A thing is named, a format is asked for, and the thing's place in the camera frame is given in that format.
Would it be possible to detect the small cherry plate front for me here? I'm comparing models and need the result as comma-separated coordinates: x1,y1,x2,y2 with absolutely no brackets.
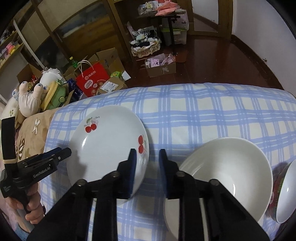
66,105,149,192

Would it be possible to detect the white cartoon bowl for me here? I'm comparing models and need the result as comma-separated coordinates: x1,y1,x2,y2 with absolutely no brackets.
164,137,273,240

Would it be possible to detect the red rimmed bowl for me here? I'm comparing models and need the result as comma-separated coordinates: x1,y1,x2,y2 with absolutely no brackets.
269,160,295,224

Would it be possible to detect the left hand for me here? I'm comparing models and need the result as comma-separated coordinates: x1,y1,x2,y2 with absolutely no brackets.
6,183,44,225

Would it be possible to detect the brown floral blanket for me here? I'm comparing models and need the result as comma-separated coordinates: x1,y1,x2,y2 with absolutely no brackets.
16,108,59,162

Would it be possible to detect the pink plush toy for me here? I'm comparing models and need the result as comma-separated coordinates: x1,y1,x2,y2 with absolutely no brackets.
18,81,48,118

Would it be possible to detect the red paper bag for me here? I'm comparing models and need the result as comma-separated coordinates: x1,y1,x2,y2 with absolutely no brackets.
76,60,110,97

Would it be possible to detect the cardboard box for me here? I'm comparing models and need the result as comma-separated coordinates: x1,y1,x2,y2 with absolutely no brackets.
88,48,125,75

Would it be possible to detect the blue plaid cloth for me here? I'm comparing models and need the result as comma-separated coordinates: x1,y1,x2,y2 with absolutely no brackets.
44,83,295,240

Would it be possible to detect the wooden wardrobe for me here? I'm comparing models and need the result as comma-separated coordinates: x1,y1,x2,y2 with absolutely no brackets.
1,1,132,69

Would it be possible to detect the wicker basket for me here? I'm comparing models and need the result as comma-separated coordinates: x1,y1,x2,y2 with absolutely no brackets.
131,40,161,58

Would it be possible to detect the small black table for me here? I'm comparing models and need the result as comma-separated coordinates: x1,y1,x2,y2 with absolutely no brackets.
135,9,189,55

